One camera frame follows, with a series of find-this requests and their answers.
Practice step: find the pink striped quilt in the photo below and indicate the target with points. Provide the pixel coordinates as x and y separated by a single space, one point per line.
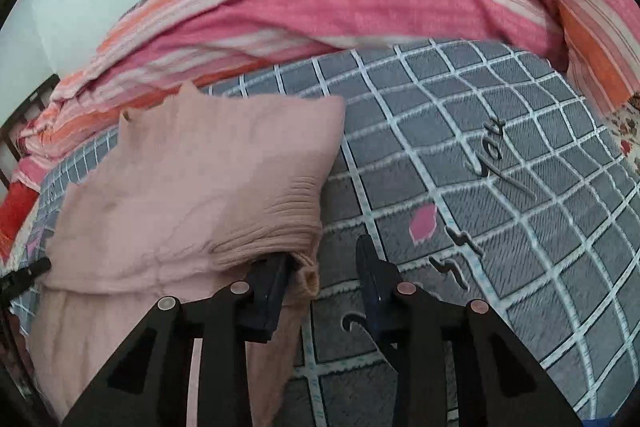
325 12

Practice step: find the pink orange striped pillow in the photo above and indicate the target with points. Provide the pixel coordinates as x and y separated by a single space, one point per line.
595 7

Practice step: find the red cloth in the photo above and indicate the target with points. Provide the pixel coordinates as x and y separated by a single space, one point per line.
17 212

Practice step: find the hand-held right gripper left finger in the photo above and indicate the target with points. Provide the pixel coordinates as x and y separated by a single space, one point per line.
271 297

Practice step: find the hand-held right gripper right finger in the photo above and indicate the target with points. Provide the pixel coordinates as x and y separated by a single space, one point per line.
370 292

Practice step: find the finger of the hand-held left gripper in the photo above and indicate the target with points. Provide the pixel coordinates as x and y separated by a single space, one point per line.
30 273

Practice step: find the grey checked bed sheet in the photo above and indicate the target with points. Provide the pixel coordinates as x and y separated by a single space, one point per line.
475 107

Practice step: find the dark wooden headboard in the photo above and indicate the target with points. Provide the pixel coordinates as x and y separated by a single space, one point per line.
46 86

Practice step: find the pink knitted sweater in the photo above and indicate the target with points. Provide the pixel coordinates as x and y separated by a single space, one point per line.
200 187

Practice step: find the white floral sheet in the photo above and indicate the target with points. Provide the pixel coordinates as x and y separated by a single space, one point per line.
627 127

